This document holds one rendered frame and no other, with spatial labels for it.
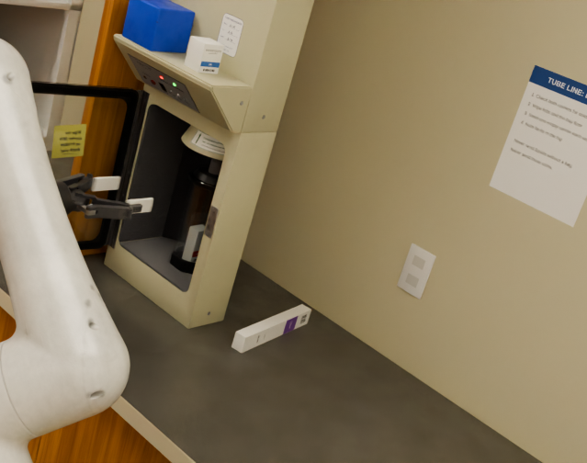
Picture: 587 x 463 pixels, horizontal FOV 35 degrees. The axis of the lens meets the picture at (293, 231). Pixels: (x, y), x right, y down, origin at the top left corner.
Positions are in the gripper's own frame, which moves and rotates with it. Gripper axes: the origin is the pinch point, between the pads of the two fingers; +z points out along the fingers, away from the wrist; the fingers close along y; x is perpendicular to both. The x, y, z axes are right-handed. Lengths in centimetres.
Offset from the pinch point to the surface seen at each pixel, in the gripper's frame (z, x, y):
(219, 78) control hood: 7.9, -29.2, -9.7
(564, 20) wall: 56, -58, -52
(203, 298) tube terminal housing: 15.9, 20.2, -14.1
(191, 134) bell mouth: 15.9, -12.4, 1.9
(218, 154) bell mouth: 17.3, -10.9, -6.0
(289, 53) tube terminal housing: 21.5, -36.6, -14.3
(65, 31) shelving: 52, -6, 102
